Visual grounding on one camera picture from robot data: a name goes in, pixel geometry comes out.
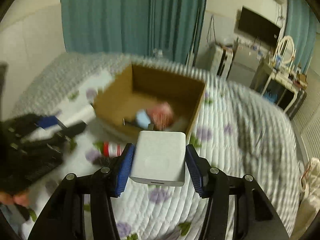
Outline grey checked blanket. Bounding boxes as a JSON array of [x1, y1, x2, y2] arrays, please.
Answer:
[[14, 53, 299, 239]]

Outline white bottle red cap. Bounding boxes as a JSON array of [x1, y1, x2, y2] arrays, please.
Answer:
[[102, 141, 125, 159]]

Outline brown cardboard box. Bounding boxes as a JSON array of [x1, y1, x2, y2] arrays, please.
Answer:
[[93, 63, 206, 142]]

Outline teal curtain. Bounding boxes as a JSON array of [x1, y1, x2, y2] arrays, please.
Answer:
[[285, 0, 318, 74], [61, 0, 207, 64]]

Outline white oval vanity mirror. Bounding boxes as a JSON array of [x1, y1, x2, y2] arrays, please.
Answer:
[[273, 35, 296, 69]]

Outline light blue earbuds case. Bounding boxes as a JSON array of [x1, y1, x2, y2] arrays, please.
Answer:
[[136, 109, 151, 129]]

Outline white power adapter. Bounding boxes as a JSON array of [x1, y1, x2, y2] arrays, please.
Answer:
[[130, 131, 186, 187]]

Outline black remote control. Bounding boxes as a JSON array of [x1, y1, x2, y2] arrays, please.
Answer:
[[123, 119, 151, 130]]

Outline pink rose tin box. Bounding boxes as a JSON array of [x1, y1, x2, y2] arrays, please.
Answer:
[[146, 102, 174, 131]]

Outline floral quilted bedspread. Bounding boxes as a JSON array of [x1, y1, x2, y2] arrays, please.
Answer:
[[22, 64, 301, 240]]

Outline black wall television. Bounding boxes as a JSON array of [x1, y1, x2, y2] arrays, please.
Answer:
[[238, 7, 280, 48]]

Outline white dressing table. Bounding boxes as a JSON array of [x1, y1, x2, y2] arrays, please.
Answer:
[[250, 62, 307, 120]]

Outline person left hand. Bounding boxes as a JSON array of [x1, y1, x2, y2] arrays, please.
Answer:
[[0, 190, 29, 207]]

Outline teal right curtain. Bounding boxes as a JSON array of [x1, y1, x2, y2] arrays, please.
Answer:
[[285, 0, 318, 74]]

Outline silver mini fridge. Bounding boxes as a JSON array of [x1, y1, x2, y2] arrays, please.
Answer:
[[227, 43, 261, 87]]

